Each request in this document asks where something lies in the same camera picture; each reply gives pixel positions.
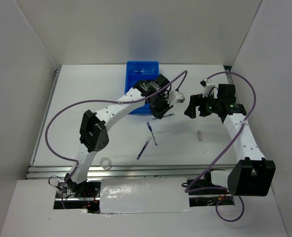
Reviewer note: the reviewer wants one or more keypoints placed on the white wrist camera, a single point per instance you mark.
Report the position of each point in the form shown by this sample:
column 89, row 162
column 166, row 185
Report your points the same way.
column 208, row 86
column 175, row 97

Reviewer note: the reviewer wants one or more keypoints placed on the clear tape roll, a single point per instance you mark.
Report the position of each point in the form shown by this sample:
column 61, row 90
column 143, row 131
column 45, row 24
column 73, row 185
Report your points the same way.
column 105, row 163

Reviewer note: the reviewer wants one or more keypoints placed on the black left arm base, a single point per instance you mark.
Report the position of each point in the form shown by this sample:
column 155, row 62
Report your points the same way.
column 87, row 197

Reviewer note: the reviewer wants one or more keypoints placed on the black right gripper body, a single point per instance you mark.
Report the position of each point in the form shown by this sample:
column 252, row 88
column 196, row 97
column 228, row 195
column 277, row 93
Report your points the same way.
column 210, row 103

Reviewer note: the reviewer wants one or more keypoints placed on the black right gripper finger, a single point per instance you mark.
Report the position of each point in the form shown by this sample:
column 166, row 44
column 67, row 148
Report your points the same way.
column 203, row 111
column 191, row 109

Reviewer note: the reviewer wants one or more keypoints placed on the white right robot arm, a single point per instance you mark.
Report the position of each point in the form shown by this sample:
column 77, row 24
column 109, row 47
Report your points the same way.
column 253, row 173

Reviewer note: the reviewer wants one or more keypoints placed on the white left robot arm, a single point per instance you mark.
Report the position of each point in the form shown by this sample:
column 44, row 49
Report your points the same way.
column 95, row 125

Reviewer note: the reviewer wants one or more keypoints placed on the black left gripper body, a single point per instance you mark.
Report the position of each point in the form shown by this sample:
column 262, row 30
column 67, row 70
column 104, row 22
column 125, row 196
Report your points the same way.
column 160, row 101

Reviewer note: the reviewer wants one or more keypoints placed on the white eraser block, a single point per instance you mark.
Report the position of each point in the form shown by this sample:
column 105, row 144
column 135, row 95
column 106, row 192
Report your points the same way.
column 200, row 135

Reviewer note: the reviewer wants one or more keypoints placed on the dark blue gel pen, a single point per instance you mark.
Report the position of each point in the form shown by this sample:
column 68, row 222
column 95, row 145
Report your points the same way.
column 144, row 147

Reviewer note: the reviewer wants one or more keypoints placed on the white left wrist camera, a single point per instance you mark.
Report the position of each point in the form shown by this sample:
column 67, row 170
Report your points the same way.
column 175, row 97

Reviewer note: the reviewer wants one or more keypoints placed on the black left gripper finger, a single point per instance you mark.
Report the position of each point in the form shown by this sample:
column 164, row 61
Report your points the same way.
column 157, row 113
column 165, row 108

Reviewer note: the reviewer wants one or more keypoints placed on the blue capped ballpoint pen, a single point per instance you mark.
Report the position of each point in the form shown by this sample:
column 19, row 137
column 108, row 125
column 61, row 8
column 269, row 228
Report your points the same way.
column 151, row 131

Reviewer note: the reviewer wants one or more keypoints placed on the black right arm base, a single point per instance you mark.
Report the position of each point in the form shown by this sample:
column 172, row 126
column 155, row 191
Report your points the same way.
column 208, row 197

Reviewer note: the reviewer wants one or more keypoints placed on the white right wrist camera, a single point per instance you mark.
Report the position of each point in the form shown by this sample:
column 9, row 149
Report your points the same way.
column 208, row 86

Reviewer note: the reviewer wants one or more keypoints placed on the white front cover board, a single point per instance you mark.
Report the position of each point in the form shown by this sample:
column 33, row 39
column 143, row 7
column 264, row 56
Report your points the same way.
column 143, row 195

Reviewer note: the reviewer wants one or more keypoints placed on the blue compartment storage bin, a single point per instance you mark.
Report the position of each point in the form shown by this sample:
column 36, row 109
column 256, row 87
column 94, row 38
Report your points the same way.
column 131, row 78

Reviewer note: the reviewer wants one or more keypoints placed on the aluminium table frame rail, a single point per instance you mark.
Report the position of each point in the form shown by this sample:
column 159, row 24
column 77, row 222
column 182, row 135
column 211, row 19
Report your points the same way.
column 84, row 87

